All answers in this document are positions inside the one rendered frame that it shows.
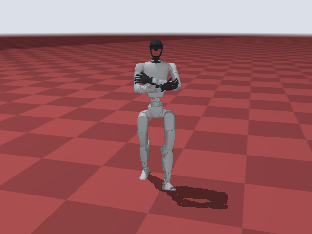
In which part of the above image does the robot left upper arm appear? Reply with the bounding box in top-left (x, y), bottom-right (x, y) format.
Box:
top-left (167, 63), bottom-right (181, 91)

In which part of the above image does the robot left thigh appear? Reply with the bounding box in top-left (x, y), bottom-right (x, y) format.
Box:
top-left (160, 109), bottom-right (176, 156)

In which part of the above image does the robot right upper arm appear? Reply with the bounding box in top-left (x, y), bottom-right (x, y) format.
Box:
top-left (134, 63), bottom-right (144, 94)

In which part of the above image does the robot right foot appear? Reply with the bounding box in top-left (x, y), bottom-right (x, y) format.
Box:
top-left (139, 167), bottom-right (150, 180)

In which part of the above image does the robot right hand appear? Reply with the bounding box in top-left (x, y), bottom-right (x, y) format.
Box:
top-left (155, 77), bottom-right (179, 92)

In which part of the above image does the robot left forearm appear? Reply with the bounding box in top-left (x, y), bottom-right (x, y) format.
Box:
top-left (151, 78), bottom-right (181, 87)

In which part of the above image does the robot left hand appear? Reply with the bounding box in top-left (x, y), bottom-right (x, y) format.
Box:
top-left (134, 72), bottom-right (156, 85)

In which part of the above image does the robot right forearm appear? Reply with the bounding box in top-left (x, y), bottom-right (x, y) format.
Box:
top-left (134, 85), bottom-right (162, 94)

